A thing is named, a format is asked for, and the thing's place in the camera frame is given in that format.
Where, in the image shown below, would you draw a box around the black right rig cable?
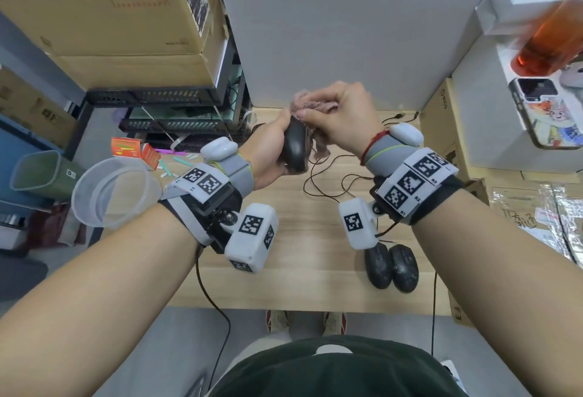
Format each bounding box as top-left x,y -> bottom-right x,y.
431,273 -> 439,356

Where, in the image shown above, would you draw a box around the white wrist puck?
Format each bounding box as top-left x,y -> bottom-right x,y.
389,123 -> 424,148
200,136 -> 239,165

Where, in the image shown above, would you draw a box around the plain cardboard box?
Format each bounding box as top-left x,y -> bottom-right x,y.
47,23 -> 231,91

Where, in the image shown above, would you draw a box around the green trash bin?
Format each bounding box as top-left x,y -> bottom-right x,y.
10,150 -> 87,201

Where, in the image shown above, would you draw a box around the grey wrist sleeve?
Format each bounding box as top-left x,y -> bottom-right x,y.
214,153 -> 255,200
364,135 -> 418,179

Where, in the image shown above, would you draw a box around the person's right forearm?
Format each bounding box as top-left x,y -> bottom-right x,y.
412,191 -> 583,397

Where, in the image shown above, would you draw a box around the black rig cable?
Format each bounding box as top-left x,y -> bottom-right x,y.
431,273 -> 439,356
196,246 -> 232,393

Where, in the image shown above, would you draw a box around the pink fluffy wiping cloth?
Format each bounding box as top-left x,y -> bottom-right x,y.
291,88 -> 340,161

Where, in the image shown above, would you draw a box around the grey left wrist sleeve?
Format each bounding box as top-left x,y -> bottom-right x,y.
214,153 -> 255,200

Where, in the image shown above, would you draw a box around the grey right wrist sleeve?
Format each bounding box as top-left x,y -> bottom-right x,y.
364,135 -> 418,179

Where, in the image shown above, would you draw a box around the large white box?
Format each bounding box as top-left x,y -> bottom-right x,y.
452,34 -> 583,174

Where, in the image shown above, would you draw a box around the person's left shoe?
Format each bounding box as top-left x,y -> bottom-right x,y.
265,310 -> 290,334

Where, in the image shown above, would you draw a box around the white chest device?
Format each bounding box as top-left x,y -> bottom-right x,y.
314,344 -> 354,356

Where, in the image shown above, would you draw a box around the white rounded device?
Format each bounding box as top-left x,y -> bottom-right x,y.
559,62 -> 583,90

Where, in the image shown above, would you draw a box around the phone with colourful case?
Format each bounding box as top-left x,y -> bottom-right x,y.
509,76 -> 583,150

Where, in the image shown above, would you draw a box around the dark red bag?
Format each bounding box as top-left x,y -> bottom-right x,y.
27,203 -> 87,247

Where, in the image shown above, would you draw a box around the dark grey padded seat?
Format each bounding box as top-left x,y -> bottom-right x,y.
0,255 -> 49,302

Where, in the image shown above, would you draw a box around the lettered brown cardboard box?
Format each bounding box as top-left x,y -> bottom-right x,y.
448,291 -> 477,329

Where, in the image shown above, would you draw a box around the person's dark shirt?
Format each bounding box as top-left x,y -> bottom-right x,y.
209,336 -> 470,397

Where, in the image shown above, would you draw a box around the black stacked tray rack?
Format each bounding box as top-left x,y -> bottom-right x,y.
85,41 -> 254,152

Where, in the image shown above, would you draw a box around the left wrist camera rig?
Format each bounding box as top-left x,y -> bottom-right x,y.
158,164 -> 279,274

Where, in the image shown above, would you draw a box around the white right wrist puck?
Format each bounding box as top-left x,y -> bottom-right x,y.
389,123 -> 424,148

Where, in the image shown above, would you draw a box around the orange bottle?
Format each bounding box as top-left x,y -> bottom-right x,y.
511,0 -> 583,77

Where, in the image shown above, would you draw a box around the plain orange small box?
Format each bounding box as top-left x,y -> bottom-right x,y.
140,144 -> 162,171

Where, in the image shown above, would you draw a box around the person's right hand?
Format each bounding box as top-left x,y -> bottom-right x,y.
296,81 -> 389,159

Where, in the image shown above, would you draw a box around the black left rig cable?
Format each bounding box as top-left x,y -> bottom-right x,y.
196,246 -> 232,393

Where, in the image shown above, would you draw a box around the person's left hand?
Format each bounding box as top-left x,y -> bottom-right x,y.
239,108 -> 315,192

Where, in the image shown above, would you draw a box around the white left wrist puck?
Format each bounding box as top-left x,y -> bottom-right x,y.
200,136 -> 239,165

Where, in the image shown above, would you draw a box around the orange box with green print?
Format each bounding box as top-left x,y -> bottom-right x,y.
111,138 -> 143,159

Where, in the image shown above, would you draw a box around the small white boxes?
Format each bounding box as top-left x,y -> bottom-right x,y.
475,0 -> 583,36

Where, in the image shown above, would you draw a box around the large stamped cardboard box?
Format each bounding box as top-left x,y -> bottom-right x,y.
0,0 -> 228,57

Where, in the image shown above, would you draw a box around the tangle of black mouse cables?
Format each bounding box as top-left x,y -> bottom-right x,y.
302,111 -> 421,247

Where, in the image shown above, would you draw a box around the small stamped cardboard box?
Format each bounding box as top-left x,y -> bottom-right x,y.
418,77 -> 491,181

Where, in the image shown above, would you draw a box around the person's left forearm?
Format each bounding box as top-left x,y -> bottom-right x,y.
0,203 -> 203,397

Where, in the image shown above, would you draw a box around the blue panel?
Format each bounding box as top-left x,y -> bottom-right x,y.
0,116 -> 55,204

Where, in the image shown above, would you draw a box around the person's beige trousers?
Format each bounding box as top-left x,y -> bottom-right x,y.
218,333 -> 292,388

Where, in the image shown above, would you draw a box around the black computer mouse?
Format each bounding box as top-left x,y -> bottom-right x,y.
281,116 -> 314,174
390,244 -> 420,294
364,242 -> 394,291

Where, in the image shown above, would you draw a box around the red string bracelet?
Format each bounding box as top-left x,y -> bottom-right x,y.
360,130 -> 390,166

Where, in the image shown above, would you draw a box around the cardboard box with small prints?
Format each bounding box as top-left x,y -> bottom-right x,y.
0,66 -> 78,149

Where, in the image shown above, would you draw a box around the clear plastic basin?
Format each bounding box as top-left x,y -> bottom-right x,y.
71,156 -> 163,230

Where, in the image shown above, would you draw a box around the white power strip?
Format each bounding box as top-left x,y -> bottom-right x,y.
442,360 -> 468,393

